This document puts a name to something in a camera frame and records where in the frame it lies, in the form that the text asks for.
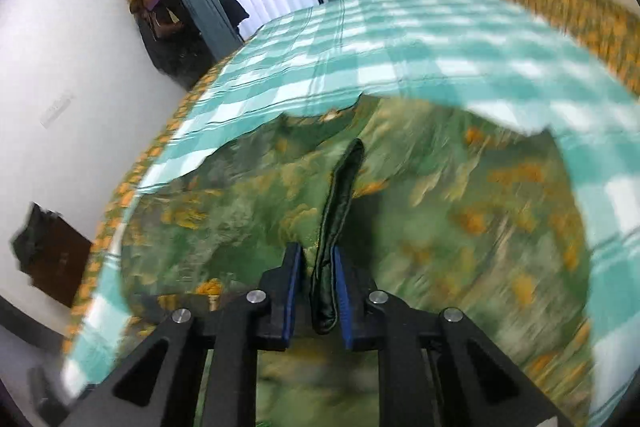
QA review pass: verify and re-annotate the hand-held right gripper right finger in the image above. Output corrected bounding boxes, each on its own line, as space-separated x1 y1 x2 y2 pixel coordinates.
334 247 576 427

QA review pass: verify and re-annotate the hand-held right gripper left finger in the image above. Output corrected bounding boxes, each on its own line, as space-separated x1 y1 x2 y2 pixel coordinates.
65 243 303 427

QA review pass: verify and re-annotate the dark wooden cabinet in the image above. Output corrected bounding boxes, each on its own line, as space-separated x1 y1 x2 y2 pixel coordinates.
22 217 94 308

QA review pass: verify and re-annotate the green printed padded jacket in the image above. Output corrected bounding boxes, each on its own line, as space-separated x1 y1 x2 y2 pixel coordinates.
120 94 596 427

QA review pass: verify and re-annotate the dark cloth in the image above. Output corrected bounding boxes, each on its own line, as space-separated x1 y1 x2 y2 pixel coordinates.
12 202 57 273

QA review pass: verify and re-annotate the coat stand with dark clothes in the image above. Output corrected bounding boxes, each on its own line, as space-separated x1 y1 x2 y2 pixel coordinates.
122 0 216 90

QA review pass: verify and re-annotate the black hanging garment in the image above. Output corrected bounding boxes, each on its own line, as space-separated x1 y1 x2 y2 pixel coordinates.
217 0 250 40

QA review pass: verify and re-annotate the orange floral bed sheet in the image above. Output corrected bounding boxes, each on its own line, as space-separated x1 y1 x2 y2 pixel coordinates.
65 0 640 353

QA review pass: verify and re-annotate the teal checked blanket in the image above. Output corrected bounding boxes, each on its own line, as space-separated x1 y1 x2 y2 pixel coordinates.
60 0 640 427

